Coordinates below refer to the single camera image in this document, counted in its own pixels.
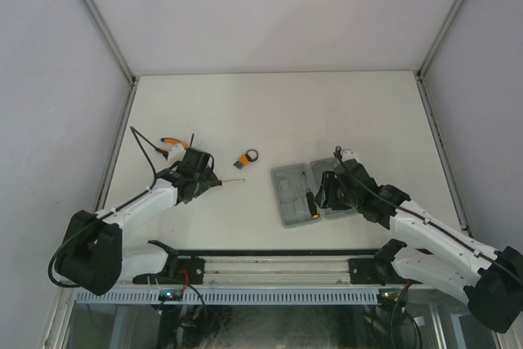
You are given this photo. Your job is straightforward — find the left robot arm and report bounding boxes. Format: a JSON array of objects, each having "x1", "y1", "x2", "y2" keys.
[{"x1": 48, "y1": 147, "x2": 221, "y2": 296}]

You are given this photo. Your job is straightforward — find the grey plastic tool case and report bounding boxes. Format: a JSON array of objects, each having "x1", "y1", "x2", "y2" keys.
[{"x1": 270, "y1": 155, "x2": 360, "y2": 229}]

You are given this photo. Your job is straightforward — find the hex key set orange holder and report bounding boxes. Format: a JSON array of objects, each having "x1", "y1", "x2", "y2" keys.
[{"x1": 233, "y1": 152, "x2": 254, "y2": 169}]

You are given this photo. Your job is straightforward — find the left aluminium frame post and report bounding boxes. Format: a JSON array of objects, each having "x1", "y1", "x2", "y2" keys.
[{"x1": 79, "y1": 0, "x2": 136, "y2": 87}]

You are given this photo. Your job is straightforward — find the right aluminium frame post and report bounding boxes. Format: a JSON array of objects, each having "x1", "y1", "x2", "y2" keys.
[{"x1": 416, "y1": 0, "x2": 467, "y2": 79}]

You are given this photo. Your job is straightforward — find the black electrical tape roll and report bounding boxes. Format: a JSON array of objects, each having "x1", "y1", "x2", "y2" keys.
[{"x1": 245, "y1": 149, "x2": 259, "y2": 163}]

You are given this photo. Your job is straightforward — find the orange handled pliers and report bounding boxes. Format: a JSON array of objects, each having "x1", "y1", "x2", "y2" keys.
[{"x1": 154, "y1": 137, "x2": 189, "y2": 159}]

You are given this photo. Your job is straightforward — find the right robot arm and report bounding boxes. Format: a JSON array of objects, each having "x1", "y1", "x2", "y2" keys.
[{"x1": 315, "y1": 159, "x2": 522, "y2": 333}]

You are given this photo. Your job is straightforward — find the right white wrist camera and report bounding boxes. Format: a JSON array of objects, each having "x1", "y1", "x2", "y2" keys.
[{"x1": 342, "y1": 149, "x2": 358, "y2": 161}]

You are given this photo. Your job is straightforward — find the aluminium front rail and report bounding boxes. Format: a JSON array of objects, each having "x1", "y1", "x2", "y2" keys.
[{"x1": 114, "y1": 253, "x2": 409, "y2": 287}]

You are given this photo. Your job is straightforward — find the aluminium frame post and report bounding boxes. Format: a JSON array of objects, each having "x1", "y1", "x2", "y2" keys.
[
  {"x1": 416, "y1": 0, "x2": 467, "y2": 79},
  {"x1": 79, "y1": 0, "x2": 136, "y2": 87}
]

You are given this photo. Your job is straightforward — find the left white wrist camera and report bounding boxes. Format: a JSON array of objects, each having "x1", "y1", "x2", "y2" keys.
[{"x1": 167, "y1": 143, "x2": 186, "y2": 162}]

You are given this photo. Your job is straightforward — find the black yellow screwdriver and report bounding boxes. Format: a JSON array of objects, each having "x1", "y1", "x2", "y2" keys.
[
  {"x1": 302, "y1": 171, "x2": 320, "y2": 219},
  {"x1": 219, "y1": 179, "x2": 245, "y2": 186}
]

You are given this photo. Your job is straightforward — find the left camera black cable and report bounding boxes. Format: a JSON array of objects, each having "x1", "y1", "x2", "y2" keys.
[{"x1": 47, "y1": 126, "x2": 181, "y2": 289}]

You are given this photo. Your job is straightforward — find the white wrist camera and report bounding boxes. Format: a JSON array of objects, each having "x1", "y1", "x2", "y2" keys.
[
  {"x1": 167, "y1": 143, "x2": 186, "y2": 162},
  {"x1": 342, "y1": 149, "x2": 358, "y2": 161}
]

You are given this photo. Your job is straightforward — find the slotted grey cable duct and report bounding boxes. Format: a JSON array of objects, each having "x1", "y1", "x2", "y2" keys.
[{"x1": 74, "y1": 288, "x2": 380, "y2": 306}]

